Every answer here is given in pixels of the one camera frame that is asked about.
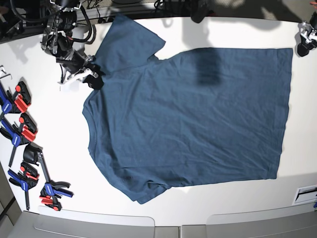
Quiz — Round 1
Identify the blue red clamp bottom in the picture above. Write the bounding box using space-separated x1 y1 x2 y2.
37 152 73 211

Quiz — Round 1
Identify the blue red clamp top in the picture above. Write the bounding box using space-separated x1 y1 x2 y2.
0 81 31 120

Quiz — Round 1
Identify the white label sticker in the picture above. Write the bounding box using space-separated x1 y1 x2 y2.
292 185 317 206

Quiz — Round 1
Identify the grey chair right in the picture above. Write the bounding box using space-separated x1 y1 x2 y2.
180 204 317 238

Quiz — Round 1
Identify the blue T-shirt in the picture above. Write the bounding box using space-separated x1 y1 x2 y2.
82 15 293 204

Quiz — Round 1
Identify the right side wrist camera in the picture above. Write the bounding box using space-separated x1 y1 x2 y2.
58 80 81 93

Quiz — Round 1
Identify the blue red clamp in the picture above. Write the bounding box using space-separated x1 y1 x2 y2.
0 113 38 167
7 161 39 211
37 152 73 211
0 81 31 120

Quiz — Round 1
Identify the robot arm on right side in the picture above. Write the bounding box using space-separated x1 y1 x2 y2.
41 0 104 90

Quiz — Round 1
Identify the grey chair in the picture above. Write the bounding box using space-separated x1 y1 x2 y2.
180 204 317 238
7 212 180 238

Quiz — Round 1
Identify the robot arm on left side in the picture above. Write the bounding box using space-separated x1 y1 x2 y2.
297 0 317 57

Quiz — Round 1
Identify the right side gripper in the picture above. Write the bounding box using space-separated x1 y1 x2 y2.
56 55 105 90

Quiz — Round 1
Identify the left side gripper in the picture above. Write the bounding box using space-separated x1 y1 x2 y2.
297 21 317 57

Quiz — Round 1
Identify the grey chair left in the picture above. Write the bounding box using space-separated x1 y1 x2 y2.
7 212 180 238

